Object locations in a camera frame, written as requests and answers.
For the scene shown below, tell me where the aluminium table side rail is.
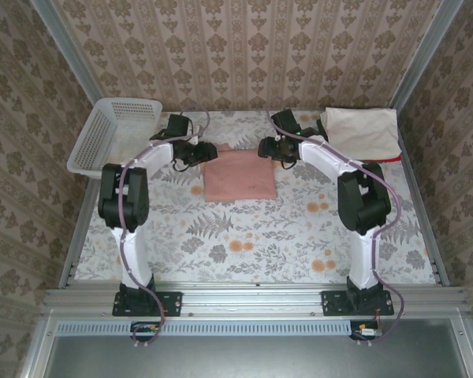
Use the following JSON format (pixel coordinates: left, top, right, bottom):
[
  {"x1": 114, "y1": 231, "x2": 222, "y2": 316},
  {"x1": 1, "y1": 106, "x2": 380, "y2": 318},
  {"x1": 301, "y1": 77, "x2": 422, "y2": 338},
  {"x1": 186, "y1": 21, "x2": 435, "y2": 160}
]
[
  {"x1": 396, "y1": 109, "x2": 451, "y2": 287},
  {"x1": 58, "y1": 113, "x2": 116, "y2": 289}
]

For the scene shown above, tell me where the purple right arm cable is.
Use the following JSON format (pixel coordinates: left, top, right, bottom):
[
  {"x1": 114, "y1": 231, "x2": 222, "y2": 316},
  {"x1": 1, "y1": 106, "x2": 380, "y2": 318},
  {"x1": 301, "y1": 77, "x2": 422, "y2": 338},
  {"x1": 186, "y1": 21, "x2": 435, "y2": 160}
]
[{"x1": 266, "y1": 109, "x2": 405, "y2": 348}]

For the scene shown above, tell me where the black cable connector box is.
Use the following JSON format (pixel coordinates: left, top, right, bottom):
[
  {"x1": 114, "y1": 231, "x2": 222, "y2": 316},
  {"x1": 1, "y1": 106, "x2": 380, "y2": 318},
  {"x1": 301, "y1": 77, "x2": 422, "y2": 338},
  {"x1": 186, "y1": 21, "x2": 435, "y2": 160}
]
[
  {"x1": 130, "y1": 321, "x2": 167, "y2": 343},
  {"x1": 350, "y1": 319, "x2": 384, "y2": 343}
]

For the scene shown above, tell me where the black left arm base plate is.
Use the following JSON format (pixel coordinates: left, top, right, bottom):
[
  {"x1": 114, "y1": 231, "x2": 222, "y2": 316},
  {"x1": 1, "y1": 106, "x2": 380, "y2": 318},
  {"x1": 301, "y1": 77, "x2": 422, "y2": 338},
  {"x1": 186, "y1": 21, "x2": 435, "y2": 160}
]
[{"x1": 112, "y1": 290, "x2": 182, "y2": 317}]

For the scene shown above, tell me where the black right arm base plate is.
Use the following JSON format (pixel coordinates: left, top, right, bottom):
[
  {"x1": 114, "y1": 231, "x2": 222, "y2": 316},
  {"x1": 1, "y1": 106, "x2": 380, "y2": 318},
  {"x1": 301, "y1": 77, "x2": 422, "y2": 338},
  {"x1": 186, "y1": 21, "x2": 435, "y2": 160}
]
[{"x1": 322, "y1": 290, "x2": 395, "y2": 317}]

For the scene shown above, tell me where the grey slotted cable duct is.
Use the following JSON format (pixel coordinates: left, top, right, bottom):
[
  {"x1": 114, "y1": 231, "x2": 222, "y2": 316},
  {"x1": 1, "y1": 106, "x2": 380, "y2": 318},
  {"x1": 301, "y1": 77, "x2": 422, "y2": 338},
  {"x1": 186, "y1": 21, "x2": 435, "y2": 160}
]
[{"x1": 57, "y1": 321, "x2": 356, "y2": 337}]

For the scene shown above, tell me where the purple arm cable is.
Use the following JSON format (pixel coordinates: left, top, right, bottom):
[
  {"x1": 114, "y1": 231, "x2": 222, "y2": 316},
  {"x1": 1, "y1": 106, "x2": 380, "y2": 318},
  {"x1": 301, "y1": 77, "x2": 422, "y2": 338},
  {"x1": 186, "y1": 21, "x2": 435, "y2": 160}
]
[
  {"x1": 117, "y1": 109, "x2": 211, "y2": 348},
  {"x1": 266, "y1": 109, "x2": 405, "y2": 348}
]

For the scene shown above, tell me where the aluminium frame post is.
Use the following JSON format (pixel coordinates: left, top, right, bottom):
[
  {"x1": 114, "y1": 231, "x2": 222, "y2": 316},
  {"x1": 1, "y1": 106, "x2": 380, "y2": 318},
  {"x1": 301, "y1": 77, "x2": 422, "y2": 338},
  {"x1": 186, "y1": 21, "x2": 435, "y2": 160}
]
[
  {"x1": 389, "y1": 0, "x2": 466, "y2": 116},
  {"x1": 29, "y1": 0, "x2": 116, "y2": 124}
]

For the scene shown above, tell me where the white plastic mesh basket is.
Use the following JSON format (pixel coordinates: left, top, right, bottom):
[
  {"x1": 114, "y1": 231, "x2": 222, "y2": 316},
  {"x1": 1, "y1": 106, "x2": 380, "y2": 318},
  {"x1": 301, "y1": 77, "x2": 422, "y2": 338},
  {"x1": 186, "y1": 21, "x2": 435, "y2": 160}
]
[{"x1": 66, "y1": 97, "x2": 163, "y2": 182}]

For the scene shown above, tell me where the grey metal panel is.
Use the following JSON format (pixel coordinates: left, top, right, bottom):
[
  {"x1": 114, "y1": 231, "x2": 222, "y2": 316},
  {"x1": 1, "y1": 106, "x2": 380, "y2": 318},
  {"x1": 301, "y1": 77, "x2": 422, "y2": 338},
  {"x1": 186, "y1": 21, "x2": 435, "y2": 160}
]
[{"x1": 43, "y1": 318, "x2": 471, "y2": 378}]

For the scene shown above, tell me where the pink printed t-shirt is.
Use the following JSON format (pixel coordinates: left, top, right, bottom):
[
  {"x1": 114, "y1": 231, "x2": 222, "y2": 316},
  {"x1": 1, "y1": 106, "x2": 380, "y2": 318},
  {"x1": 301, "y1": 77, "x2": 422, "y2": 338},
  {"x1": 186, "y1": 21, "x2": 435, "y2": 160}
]
[{"x1": 203, "y1": 143, "x2": 277, "y2": 204}]

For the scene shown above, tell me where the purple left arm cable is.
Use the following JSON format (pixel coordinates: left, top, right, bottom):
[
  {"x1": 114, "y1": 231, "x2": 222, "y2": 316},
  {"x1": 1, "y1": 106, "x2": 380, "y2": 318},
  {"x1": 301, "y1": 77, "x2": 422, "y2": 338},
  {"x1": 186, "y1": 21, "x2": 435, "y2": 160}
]
[{"x1": 117, "y1": 109, "x2": 211, "y2": 348}]

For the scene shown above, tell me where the aluminium mounting rail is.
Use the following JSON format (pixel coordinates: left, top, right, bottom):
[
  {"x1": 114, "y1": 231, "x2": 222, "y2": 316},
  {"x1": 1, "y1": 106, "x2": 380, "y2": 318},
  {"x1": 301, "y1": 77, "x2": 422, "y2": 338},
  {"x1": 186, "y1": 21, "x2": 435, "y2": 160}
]
[{"x1": 43, "y1": 287, "x2": 470, "y2": 317}]

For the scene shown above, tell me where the red folded t-shirt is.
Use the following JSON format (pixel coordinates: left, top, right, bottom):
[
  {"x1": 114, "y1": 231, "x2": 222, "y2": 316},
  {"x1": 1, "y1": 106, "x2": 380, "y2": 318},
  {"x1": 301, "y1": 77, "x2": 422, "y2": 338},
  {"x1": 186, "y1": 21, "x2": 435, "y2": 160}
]
[{"x1": 358, "y1": 154, "x2": 402, "y2": 164}]

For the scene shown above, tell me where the stack of folded clothes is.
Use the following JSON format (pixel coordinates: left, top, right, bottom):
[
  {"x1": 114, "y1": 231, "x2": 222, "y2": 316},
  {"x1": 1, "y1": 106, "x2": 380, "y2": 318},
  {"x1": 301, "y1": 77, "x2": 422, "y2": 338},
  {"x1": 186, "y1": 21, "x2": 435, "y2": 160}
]
[{"x1": 319, "y1": 106, "x2": 402, "y2": 161}]

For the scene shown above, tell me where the floral tablecloth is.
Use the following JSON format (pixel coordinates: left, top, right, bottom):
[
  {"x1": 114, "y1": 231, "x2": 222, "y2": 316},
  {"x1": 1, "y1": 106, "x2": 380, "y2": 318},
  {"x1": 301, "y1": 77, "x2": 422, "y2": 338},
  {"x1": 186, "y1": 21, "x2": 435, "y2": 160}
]
[{"x1": 74, "y1": 109, "x2": 438, "y2": 285}]

